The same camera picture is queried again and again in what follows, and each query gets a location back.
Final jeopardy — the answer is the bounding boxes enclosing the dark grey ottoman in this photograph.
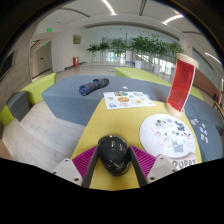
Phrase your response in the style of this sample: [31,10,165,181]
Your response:
[5,90,31,123]

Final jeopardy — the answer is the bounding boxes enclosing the brass wall plaque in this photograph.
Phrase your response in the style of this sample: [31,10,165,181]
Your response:
[72,34,82,45]

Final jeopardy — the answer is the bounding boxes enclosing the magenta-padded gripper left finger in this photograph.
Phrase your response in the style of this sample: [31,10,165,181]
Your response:
[52,145,101,189]

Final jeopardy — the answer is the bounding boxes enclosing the black wall screen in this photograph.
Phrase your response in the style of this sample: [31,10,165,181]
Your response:
[0,51,16,82]

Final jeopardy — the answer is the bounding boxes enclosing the row of potted green plants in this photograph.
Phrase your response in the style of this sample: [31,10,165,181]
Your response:
[87,33,184,74]

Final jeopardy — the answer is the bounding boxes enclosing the scattered small stickers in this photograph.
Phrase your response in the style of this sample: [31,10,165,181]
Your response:
[189,118,210,145]

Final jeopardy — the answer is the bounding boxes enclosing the folded dark blue umbrella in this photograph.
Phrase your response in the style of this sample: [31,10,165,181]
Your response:
[78,77,110,97]

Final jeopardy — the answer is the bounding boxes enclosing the white sticker sheet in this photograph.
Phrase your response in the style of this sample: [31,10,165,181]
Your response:
[103,90,157,111]

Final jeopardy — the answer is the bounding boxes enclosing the lime green upholstered bench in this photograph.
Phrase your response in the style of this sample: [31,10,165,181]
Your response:
[0,72,58,127]
[114,66,205,101]

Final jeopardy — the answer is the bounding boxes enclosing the strip ceiling lights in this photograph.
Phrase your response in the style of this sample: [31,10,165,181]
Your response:
[101,0,224,68]

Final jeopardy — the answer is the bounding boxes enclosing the person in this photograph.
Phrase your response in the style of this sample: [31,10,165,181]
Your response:
[0,138,14,161]

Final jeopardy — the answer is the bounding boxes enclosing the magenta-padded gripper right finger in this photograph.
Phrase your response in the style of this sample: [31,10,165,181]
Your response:
[129,145,179,188]

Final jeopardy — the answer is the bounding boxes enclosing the white cartoon print mouse pad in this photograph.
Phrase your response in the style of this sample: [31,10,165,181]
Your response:
[138,113,198,172]

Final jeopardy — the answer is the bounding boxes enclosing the red panel lamp wooden ends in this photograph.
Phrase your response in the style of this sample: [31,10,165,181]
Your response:
[165,52,200,118]

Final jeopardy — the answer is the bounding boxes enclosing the black computer mouse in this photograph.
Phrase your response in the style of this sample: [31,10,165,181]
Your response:
[97,134,132,177]

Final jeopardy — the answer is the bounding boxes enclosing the long grey upholstered bench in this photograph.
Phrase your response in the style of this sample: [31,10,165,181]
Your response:
[41,74,176,127]

